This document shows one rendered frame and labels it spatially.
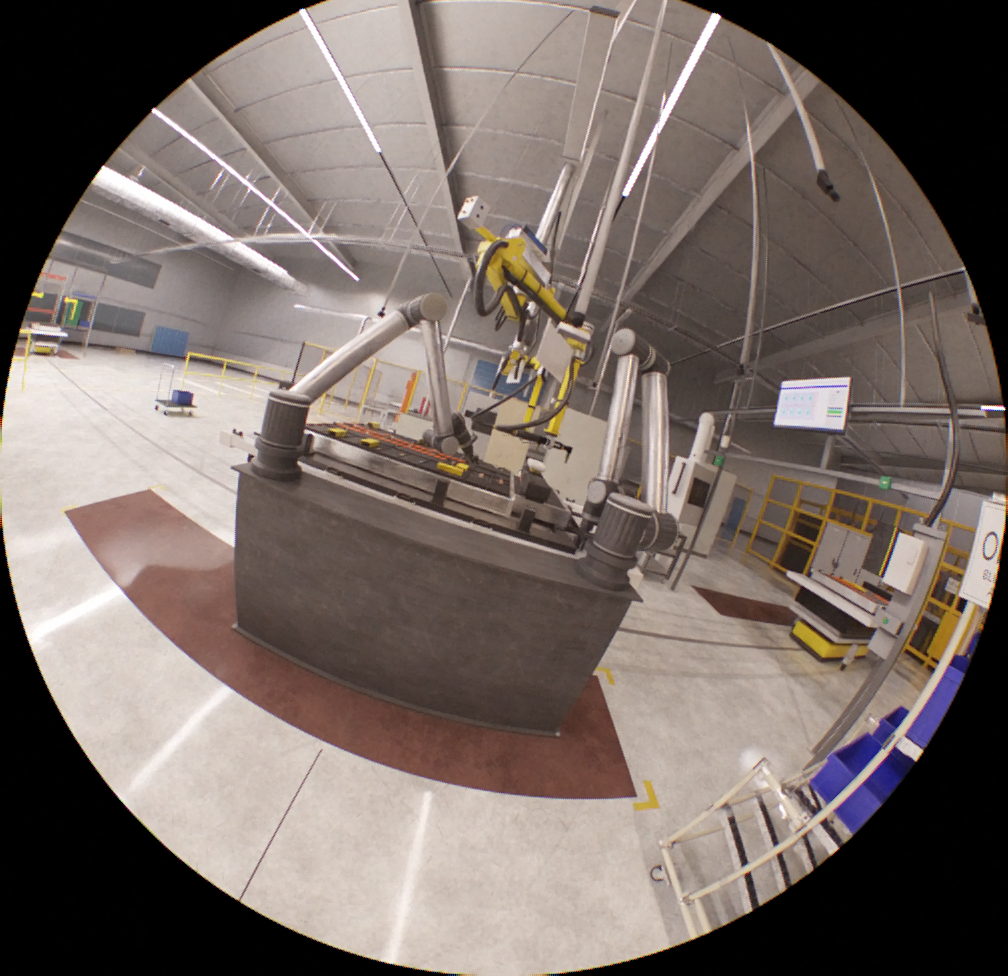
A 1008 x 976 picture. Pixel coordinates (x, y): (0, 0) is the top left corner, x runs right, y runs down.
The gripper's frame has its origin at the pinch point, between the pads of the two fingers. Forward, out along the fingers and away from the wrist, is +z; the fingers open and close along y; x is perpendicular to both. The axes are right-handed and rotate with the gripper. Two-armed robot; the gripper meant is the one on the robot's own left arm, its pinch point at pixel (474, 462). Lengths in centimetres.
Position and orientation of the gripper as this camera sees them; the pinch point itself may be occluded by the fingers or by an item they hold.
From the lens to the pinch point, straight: 219.3
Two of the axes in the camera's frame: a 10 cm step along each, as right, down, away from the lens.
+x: 6.7, -6.5, 3.7
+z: 3.2, 7.0, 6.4
